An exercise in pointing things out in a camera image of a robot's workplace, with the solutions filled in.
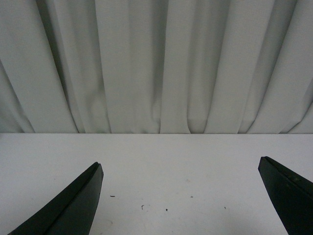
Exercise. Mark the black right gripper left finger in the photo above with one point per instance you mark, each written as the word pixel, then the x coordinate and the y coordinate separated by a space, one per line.
pixel 72 211

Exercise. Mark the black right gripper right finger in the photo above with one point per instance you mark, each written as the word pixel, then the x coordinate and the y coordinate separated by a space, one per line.
pixel 290 194

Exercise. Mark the grey pleated curtain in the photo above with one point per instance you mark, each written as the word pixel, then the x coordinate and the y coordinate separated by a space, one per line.
pixel 156 66

